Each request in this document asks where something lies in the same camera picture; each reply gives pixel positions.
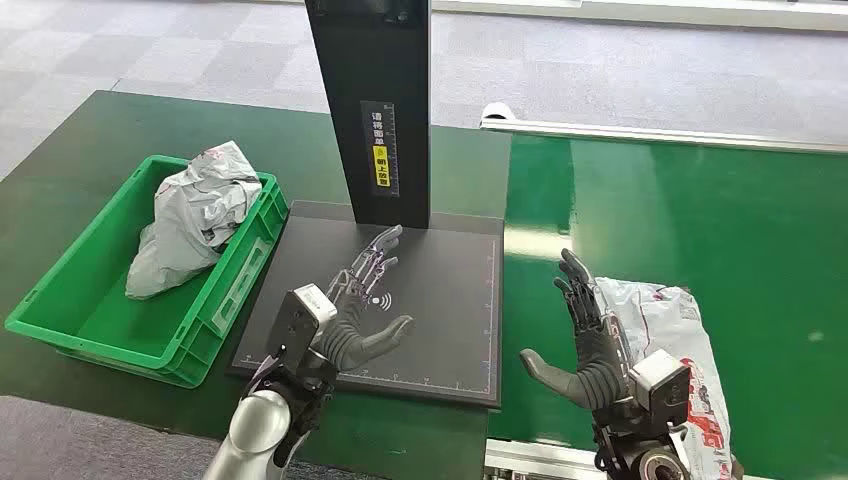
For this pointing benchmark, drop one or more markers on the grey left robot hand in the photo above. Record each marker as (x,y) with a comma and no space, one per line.
(348,341)

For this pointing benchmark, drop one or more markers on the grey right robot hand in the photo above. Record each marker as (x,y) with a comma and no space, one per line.
(599,371)

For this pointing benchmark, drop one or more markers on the grey mailer package red stripe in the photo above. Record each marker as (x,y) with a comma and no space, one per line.
(669,318)

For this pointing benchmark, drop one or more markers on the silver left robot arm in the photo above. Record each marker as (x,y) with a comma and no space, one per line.
(255,424)

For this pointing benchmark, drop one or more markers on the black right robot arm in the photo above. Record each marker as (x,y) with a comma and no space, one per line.
(636,450)

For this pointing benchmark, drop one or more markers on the crumpled grey mailer package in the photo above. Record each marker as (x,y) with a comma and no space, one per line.
(192,212)

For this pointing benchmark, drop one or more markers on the green plastic basket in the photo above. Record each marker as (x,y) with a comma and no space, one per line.
(99,311)

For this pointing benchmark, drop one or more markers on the black scale platform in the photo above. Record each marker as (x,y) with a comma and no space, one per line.
(437,318)

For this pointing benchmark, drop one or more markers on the yellow and black column label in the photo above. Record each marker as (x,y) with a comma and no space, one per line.
(381,149)

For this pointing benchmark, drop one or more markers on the green conveyor belt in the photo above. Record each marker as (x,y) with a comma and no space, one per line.
(729,218)

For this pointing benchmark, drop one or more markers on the black scale column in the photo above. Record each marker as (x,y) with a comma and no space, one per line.
(371,60)

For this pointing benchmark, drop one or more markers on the white background ledge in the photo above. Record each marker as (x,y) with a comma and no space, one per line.
(662,13)

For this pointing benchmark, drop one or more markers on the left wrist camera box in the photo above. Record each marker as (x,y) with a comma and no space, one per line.
(298,321)

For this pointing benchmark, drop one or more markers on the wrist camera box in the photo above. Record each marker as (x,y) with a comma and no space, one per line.
(298,321)
(662,387)

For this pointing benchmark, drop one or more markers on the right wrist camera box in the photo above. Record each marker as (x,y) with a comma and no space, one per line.
(662,387)

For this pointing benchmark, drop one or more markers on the aluminium conveyor side rail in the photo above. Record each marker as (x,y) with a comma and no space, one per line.
(662,134)
(536,460)

